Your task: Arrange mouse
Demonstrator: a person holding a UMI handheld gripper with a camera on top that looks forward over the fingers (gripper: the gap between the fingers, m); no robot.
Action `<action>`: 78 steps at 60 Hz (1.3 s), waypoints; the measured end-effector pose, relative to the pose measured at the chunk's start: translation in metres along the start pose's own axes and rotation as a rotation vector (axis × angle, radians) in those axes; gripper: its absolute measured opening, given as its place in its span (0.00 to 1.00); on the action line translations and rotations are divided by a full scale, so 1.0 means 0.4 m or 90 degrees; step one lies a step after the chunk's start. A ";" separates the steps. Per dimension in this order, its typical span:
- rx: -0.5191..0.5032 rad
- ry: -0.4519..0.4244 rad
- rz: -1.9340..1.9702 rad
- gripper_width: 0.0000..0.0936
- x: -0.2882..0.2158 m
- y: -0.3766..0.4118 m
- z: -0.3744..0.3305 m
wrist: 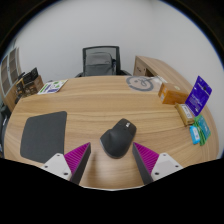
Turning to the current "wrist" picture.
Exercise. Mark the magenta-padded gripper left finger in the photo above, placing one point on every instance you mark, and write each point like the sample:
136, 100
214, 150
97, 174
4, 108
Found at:
78, 157

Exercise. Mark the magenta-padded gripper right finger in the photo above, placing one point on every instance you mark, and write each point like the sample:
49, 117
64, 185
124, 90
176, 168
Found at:
146, 157

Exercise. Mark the dark grey computer mouse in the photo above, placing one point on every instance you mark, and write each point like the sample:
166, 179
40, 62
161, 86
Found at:
117, 138

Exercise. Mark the dark grey mouse pad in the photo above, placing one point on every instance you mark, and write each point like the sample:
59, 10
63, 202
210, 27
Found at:
43, 135

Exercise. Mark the small blue package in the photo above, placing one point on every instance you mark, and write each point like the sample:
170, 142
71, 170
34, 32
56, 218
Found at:
194, 134

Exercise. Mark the small tan box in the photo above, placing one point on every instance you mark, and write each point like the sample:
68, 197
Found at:
185, 114

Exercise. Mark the green package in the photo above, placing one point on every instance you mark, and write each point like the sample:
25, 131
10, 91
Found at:
204, 128

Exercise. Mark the brown cardboard box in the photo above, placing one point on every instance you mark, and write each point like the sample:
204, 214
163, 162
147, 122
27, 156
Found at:
173, 94

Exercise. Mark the white green purple leaflet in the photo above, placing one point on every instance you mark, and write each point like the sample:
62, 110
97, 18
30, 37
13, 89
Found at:
52, 86

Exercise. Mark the black leather office chair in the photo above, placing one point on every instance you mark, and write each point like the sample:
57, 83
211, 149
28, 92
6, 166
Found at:
4, 130

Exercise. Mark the white papers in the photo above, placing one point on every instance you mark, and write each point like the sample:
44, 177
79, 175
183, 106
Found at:
160, 79

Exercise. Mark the purple card package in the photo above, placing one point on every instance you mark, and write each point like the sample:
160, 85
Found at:
198, 96

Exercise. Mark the brown carton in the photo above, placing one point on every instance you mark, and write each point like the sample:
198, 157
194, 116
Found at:
31, 88

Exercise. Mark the wooden side desk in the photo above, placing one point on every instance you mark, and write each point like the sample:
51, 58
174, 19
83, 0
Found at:
160, 65

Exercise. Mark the black box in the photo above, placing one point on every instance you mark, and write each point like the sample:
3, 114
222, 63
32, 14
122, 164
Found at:
30, 76

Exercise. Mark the grey backpack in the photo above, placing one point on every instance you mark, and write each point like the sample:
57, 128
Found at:
99, 64

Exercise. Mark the black mesh office chair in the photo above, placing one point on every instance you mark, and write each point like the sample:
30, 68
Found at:
100, 49

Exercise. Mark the wooden shelf unit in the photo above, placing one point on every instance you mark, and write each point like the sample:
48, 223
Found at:
8, 71

